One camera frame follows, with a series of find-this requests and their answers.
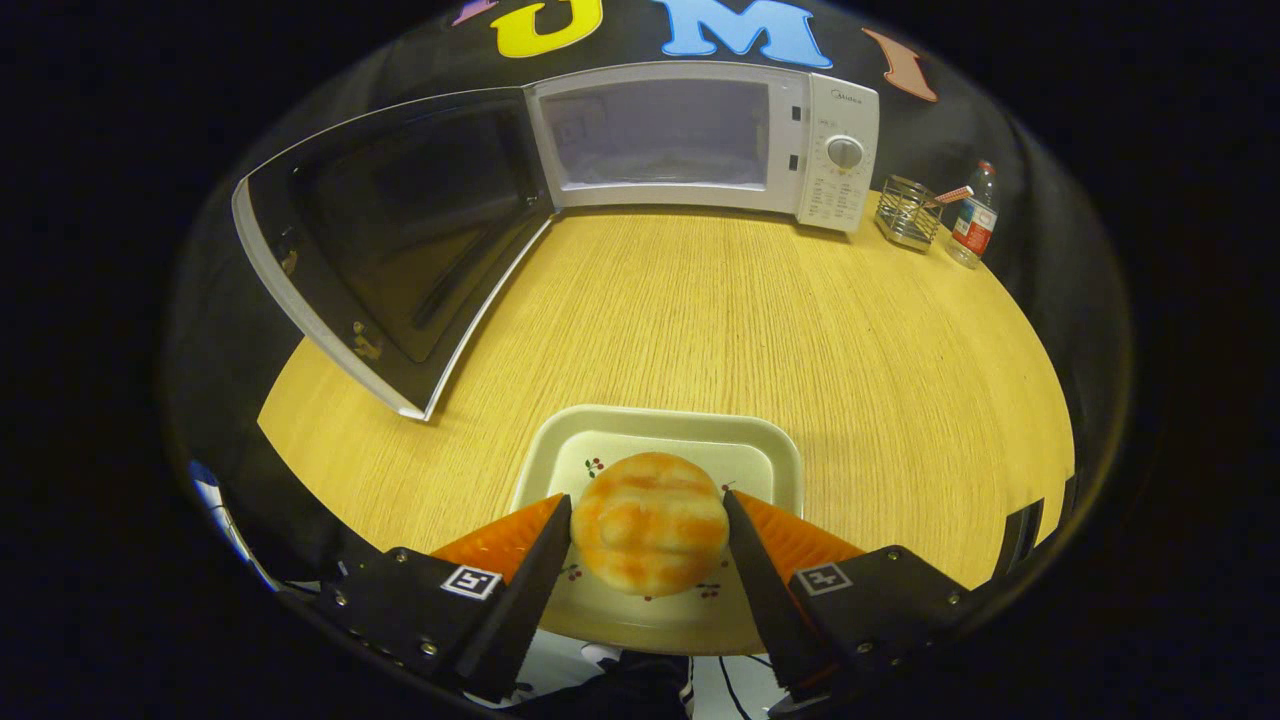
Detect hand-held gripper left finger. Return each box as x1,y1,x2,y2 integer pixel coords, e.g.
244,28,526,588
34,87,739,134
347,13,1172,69
320,493,573,704

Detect white microwave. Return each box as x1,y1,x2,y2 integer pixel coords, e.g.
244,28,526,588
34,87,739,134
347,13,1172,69
232,62,881,422

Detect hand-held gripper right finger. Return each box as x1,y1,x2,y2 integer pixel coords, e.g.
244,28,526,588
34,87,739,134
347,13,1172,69
722,489,986,716

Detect metal wire basket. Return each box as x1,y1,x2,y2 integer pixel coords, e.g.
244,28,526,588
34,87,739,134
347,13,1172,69
875,175,946,252

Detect cream plate with cherry print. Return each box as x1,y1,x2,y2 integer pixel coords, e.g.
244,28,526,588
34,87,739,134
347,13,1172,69
510,404,805,657

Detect clear plastic bottle red label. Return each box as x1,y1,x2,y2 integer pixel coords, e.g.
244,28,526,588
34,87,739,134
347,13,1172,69
948,161,999,269

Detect round orange bread bun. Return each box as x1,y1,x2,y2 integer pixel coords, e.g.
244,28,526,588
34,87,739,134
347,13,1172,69
571,452,731,598

